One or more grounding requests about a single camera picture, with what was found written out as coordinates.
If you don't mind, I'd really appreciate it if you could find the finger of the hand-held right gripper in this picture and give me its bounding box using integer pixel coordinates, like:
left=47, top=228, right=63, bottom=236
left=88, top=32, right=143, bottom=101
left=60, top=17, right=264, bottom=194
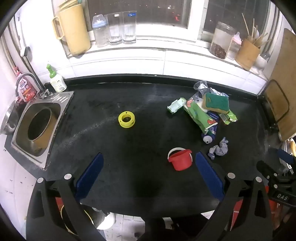
left=276, top=148, right=296, bottom=167
left=256, top=160, right=281, bottom=183

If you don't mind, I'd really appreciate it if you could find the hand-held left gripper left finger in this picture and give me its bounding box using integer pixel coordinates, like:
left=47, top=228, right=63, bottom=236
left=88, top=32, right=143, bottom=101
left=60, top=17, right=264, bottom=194
left=25, top=152, right=107, bottom=241

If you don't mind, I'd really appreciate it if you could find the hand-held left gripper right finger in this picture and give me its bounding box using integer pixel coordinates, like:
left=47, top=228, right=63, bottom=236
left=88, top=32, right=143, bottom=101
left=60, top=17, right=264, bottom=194
left=195, top=151, right=274, bottom=241

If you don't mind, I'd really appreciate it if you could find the grey blue paper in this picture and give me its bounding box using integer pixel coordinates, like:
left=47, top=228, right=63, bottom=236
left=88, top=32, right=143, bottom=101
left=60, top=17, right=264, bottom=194
left=208, top=137, right=230, bottom=160

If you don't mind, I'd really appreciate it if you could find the red toy bucket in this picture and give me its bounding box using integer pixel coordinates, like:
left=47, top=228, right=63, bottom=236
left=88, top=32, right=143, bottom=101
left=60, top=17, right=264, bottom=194
left=167, top=147, right=193, bottom=171

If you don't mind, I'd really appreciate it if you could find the blue squeeze tube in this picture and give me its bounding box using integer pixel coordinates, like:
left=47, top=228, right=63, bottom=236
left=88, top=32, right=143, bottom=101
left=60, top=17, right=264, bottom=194
left=201, top=111, right=221, bottom=144

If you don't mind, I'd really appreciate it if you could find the white bowl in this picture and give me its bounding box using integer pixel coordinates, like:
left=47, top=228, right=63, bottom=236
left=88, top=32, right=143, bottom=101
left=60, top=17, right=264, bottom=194
left=92, top=209, right=116, bottom=230

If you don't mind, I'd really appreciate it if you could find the metal pot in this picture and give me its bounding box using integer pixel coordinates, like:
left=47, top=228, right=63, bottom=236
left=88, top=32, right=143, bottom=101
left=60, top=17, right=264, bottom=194
left=27, top=108, right=58, bottom=150

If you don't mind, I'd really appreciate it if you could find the green snack packet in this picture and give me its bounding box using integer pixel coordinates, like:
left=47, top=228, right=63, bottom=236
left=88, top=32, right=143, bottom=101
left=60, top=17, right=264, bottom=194
left=184, top=97, right=219, bottom=135

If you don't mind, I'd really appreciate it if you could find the small green wrapper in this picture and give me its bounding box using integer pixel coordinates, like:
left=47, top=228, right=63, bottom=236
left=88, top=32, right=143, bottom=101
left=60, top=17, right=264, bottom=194
left=218, top=109, right=238, bottom=125

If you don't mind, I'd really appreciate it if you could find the kitchen sponge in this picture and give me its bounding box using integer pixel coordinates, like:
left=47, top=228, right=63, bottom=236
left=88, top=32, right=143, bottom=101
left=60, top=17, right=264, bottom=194
left=202, top=93, right=230, bottom=114

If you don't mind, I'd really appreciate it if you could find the small green toy car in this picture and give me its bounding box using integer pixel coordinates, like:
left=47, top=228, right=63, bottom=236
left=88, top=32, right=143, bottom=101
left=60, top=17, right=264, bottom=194
left=167, top=97, right=186, bottom=114

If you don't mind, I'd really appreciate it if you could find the stainless steel sink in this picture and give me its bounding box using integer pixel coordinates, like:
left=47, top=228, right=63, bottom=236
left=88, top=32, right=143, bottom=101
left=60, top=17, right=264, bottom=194
left=10, top=91, right=75, bottom=169

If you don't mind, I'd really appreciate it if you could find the blue white crumpled wrapper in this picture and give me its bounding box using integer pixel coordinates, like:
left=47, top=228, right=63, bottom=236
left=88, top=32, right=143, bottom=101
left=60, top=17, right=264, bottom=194
left=208, top=88, right=229, bottom=98

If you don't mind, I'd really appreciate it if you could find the wooden cutting board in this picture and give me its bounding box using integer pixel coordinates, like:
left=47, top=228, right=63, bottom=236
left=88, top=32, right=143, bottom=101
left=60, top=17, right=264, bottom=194
left=264, top=28, right=296, bottom=142

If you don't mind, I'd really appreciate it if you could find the clear plastic cup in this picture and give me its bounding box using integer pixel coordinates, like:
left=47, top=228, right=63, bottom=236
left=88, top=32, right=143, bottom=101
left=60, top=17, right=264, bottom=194
left=194, top=80, right=210, bottom=93

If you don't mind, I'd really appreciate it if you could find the white cup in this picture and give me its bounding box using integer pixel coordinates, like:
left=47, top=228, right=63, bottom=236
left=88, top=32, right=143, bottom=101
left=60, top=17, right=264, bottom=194
left=255, top=53, right=271, bottom=70

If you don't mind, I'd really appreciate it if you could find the metal bowl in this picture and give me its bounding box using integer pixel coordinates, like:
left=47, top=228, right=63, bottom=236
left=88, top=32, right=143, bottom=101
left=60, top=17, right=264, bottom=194
left=0, top=101, right=22, bottom=135

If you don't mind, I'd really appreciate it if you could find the green capped dish soap bottle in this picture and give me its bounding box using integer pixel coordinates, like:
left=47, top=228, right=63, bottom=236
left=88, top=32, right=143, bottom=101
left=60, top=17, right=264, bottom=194
left=46, top=64, right=67, bottom=93

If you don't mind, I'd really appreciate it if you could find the cardboard box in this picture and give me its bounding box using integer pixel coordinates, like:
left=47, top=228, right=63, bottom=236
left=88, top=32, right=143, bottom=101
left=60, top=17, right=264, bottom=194
left=235, top=38, right=262, bottom=71

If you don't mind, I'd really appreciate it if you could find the metal faucet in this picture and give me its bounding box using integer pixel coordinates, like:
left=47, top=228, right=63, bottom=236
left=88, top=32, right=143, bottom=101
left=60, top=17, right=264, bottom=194
left=15, top=72, right=55, bottom=100

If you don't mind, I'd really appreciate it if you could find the pink lidded bottle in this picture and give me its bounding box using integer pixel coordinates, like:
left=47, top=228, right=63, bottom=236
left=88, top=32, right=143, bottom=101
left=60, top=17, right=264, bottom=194
left=227, top=32, right=242, bottom=61

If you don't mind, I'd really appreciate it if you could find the bundle of chopsticks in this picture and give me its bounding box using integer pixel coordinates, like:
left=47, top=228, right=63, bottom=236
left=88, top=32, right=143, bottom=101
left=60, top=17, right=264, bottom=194
left=242, top=13, right=273, bottom=47

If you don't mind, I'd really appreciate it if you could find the glass jar with spices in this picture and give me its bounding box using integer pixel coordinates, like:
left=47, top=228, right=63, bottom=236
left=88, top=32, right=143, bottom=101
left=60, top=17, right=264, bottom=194
left=209, top=21, right=236, bottom=59

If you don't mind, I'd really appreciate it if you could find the clear baby bottle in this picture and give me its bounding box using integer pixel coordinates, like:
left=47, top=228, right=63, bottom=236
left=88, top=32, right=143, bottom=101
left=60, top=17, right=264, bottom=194
left=92, top=14, right=110, bottom=48

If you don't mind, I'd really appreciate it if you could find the beige plastic jug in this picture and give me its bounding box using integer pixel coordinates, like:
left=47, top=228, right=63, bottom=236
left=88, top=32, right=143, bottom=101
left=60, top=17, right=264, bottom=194
left=52, top=3, right=91, bottom=56

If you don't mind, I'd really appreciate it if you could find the tall drinking glass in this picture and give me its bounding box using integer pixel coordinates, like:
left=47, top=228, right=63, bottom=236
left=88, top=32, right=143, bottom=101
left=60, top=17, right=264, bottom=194
left=122, top=11, right=137, bottom=43
left=104, top=13, right=124, bottom=43

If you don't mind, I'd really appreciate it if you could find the yellow plastic ring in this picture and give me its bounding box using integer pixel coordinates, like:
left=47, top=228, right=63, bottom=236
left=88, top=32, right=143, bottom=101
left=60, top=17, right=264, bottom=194
left=118, top=111, right=136, bottom=128

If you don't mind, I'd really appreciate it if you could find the white handled brush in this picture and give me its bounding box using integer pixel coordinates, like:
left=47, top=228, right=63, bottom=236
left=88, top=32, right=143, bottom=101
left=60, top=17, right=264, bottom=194
left=15, top=16, right=31, bottom=57

